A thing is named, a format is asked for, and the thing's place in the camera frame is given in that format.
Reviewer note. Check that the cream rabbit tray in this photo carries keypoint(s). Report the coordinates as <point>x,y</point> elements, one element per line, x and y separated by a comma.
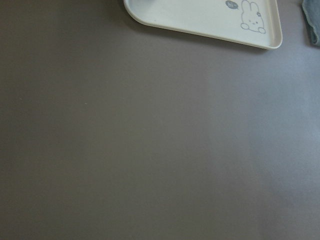
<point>253,23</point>

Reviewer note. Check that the grey folded cloth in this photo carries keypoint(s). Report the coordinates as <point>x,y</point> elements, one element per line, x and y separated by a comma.
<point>311,10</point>

